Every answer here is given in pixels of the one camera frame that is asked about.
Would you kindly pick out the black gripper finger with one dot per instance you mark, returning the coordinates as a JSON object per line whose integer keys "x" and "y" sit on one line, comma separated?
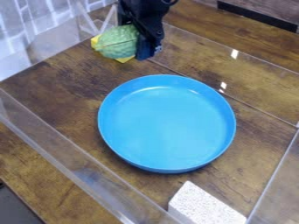
{"x": 148, "y": 46}

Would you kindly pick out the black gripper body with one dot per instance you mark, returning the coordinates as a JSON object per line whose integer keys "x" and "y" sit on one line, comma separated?
{"x": 143, "y": 13}

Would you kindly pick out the green bumpy bitter gourd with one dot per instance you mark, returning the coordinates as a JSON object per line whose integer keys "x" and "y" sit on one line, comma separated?
{"x": 116, "y": 43}

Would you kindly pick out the blue round plastic tray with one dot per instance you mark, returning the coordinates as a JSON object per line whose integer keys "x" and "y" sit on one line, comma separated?
{"x": 166, "y": 123}

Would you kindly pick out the yellow rectangular block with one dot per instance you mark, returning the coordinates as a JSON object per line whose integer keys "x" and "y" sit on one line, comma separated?
{"x": 95, "y": 40}

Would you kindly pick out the white speckled foam block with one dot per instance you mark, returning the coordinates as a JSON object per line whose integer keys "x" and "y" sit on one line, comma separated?
{"x": 192, "y": 206}

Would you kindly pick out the clear acrylic enclosure wall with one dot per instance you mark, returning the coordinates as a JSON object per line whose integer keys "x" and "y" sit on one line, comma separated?
{"x": 55, "y": 161}

